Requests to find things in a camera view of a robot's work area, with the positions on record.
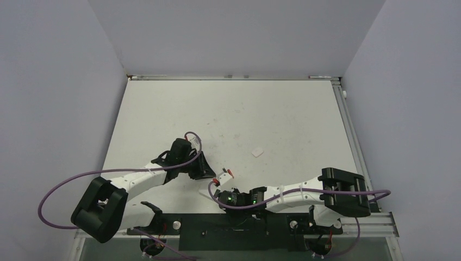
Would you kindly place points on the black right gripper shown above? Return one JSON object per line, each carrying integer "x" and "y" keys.
{"x": 232, "y": 213}

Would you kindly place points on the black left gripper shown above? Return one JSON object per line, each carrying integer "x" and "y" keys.
{"x": 203, "y": 171}

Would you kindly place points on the white battery cover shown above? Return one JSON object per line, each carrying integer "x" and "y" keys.
{"x": 257, "y": 152}

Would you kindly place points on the white remote control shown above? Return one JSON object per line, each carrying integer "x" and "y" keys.
{"x": 208, "y": 195}

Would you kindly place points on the red orange battery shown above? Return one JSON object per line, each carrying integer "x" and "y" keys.
{"x": 230, "y": 173}

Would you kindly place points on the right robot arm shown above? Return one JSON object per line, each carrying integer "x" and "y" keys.
{"x": 333, "y": 195}

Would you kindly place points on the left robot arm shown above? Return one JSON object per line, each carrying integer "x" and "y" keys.
{"x": 108, "y": 206}

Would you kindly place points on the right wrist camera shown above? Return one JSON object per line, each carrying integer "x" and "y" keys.
{"x": 223, "y": 179}

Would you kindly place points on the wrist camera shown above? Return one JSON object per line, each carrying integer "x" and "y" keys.
{"x": 195, "y": 142}
{"x": 223, "y": 179}

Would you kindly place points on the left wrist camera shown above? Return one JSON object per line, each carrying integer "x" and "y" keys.
{"x": 195, "y": 142}

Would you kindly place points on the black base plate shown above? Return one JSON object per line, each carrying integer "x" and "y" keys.
{"x": 219, "y": 232}

